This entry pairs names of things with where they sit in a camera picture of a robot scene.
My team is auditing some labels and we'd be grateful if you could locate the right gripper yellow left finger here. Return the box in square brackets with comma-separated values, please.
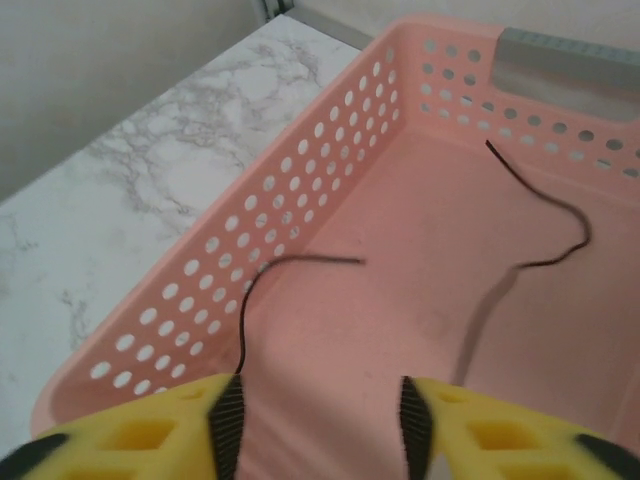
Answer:
[0, 372, 250, 480]

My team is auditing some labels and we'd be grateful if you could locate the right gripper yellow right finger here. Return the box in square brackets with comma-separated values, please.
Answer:
[398, 374, 640, 480]

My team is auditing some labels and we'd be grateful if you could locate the thin black wire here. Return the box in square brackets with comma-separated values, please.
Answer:
[234, 139, 594, 389]

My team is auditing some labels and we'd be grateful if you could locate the pink plastic basket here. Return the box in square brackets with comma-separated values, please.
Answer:
[29, 13, 640, 480]

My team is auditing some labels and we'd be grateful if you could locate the aluminium frame post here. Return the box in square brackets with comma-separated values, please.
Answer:
[254, 0, 301, 21]

